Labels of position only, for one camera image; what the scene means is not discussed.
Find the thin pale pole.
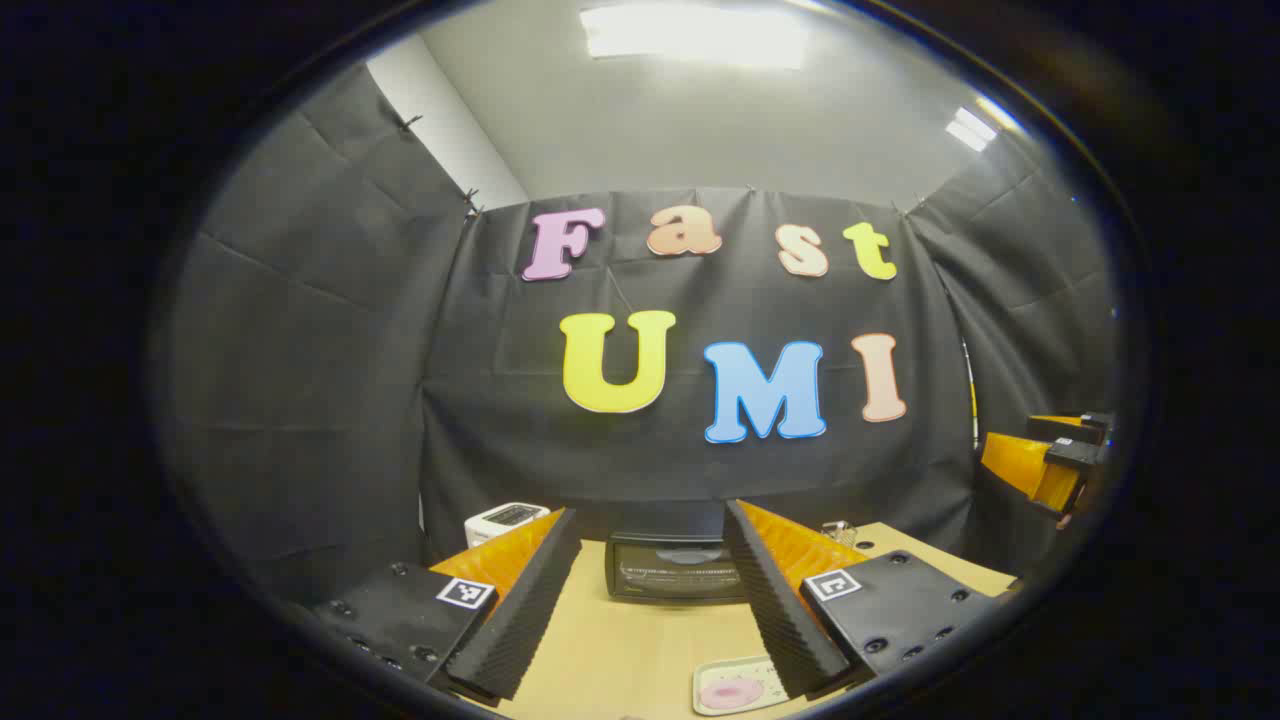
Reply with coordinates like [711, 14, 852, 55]
[962, 335, 981, 451]

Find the black electric oven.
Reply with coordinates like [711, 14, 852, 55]
[600, 505, 749, 603]

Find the black backdrop cloth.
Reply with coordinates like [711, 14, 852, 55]
[165, 62, 1121, 601]

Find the large ceiling light panel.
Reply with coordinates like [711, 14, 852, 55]
[580, 4, 807, 70]

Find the small ceiling light panel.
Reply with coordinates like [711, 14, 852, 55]
[945, 95, 1023, 153]

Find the cream food tray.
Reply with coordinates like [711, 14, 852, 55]
[692, 655, 793, 717]

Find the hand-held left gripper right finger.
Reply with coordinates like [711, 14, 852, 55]
[722, 498, 1016, 701]

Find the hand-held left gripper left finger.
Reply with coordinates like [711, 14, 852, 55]
[305, 507, 584, 703]

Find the white toaster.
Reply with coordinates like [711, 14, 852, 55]
[465, 502, 552, 549]

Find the pink donut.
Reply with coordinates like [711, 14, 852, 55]
[700, 680, 763, 712]

